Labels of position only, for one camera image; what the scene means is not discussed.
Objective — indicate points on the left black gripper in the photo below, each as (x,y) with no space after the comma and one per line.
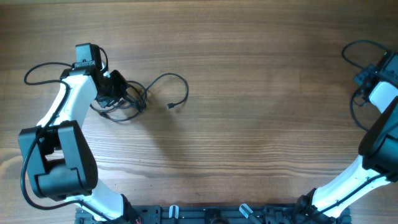
(122,84)

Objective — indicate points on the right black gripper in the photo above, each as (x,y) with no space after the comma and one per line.
(367,71)

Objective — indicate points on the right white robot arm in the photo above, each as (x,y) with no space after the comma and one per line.
(376,163)

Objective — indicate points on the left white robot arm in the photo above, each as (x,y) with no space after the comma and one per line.
(59,168)

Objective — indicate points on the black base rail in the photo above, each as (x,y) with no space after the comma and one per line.
(271,213)

